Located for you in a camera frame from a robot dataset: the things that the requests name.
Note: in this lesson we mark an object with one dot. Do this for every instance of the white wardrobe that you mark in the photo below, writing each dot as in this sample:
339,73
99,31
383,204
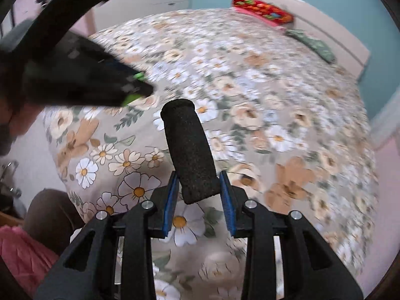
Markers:
116,12

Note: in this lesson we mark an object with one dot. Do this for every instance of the green floral pillow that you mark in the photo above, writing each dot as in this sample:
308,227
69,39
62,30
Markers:
318,46

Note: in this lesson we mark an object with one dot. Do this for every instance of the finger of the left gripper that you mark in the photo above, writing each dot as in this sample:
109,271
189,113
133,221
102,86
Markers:
115,70
122,93

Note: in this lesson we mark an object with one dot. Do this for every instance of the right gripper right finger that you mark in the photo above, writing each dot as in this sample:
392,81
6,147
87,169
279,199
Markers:
311,269

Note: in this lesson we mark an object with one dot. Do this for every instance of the floral bed sheet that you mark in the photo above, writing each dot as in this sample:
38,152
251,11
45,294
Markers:
287,127

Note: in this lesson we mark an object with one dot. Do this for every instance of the white bed headboard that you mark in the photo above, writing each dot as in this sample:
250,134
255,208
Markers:
350,53

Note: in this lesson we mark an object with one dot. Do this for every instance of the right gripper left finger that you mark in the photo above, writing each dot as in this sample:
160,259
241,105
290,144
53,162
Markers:
112,253

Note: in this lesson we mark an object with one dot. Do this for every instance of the brown stool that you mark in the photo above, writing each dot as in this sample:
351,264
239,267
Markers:
52,219

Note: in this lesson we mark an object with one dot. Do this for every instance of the green toy brick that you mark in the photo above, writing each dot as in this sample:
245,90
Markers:
136,88

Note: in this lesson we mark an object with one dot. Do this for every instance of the pink trash bag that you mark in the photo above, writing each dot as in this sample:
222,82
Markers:
27,260

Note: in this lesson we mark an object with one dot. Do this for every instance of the red patterned pillow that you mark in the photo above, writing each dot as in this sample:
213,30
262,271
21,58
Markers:
266,12

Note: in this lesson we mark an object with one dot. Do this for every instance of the black foam cylinder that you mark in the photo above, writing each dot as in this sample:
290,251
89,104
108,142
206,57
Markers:
189,151

